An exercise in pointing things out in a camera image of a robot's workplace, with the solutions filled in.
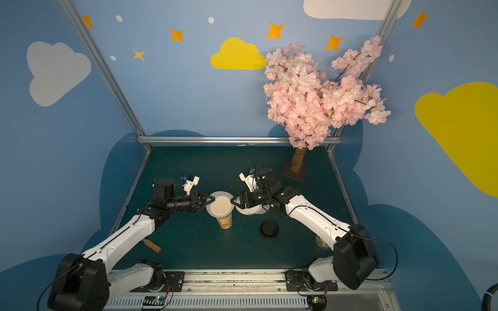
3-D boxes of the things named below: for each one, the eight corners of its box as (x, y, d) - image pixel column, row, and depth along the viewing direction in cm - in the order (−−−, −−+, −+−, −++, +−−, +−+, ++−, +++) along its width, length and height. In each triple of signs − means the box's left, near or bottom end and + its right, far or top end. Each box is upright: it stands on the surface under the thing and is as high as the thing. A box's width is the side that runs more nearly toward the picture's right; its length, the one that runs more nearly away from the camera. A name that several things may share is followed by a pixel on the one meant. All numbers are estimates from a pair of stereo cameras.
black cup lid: (260, 238, 88) (260, 236, 86) (260, 222, 93) (260, 220, 91) (278, 238, 88) (279, 237, 86) (277, 222, 93) (277, 220, 91)
